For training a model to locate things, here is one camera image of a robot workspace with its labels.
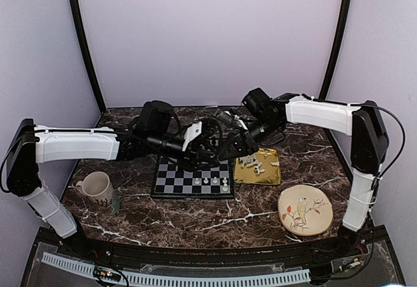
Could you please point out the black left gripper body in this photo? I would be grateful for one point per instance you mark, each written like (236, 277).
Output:
(157, 141)

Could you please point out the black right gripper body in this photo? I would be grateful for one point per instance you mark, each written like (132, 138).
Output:
(250, 143)

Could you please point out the black grey chess board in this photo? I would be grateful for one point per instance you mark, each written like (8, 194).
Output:
(175, 183)

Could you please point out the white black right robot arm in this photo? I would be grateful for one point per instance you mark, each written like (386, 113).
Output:
(362, 123)

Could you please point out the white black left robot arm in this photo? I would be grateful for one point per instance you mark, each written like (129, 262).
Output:
(35, 144)

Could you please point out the pile of white chess pieces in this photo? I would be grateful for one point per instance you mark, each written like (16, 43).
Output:
(260, 162)

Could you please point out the gold metal tray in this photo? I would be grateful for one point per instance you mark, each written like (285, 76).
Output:
(248, 176)

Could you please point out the beige ceramic mug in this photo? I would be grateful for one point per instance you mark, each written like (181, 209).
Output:
(98, 187)

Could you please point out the beige bird painted plate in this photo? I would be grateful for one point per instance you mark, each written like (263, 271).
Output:
(305, 210)

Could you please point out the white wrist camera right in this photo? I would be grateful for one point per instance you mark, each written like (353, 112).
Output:
(230, 119)

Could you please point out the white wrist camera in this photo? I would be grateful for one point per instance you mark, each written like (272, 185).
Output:
(230, 119)
(192, 132)

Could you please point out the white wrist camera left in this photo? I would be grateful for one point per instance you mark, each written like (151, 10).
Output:
(192, 132)

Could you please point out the white slotted cable duct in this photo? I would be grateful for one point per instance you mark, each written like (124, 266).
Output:
(164, 275)

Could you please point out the right black frame post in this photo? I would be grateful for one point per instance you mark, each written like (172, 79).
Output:
(335, 50)

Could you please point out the black frame post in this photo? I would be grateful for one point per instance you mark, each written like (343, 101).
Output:
(335, 50)
(86, 55)

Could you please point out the left black frame post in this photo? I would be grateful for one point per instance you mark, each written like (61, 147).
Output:
(86, 55)

